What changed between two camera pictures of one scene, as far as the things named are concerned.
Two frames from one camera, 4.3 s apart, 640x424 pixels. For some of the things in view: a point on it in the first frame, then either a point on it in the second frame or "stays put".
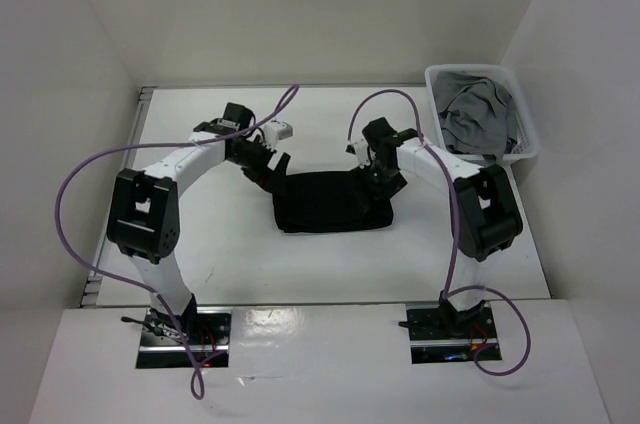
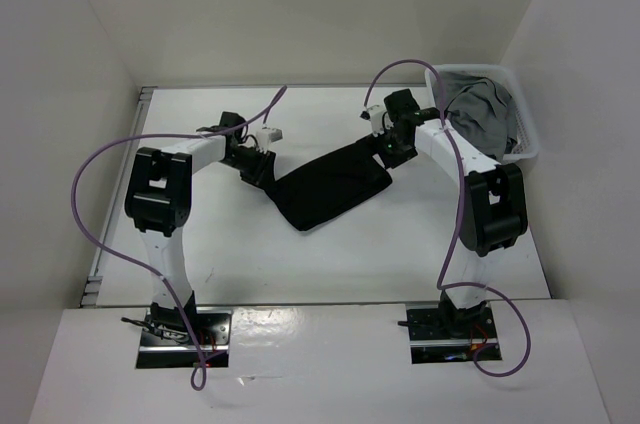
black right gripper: x=391 y=189 to x=392 y=161
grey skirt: x=477 y=116 stays put
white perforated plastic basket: x=526 y=143 stays put
